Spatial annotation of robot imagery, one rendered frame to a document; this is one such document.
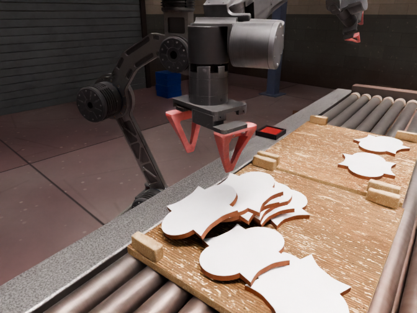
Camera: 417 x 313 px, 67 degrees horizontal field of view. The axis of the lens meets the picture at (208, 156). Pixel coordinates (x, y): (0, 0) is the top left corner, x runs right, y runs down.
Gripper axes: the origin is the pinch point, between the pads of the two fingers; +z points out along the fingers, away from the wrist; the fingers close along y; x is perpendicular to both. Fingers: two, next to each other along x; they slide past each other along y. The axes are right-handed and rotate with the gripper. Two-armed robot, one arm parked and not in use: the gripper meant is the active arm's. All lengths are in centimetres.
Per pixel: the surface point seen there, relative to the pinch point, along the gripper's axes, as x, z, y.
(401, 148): 63, 13, 8
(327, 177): 34.1, 14.2, 3.4
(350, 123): 81, 16, -15
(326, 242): 12.8, 14.3, 15.7
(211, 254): -5.0, 12.9, 6.7
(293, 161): 35.1, 14.2, -7.0
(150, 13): 287, -18, -495
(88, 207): 29, 108, -169
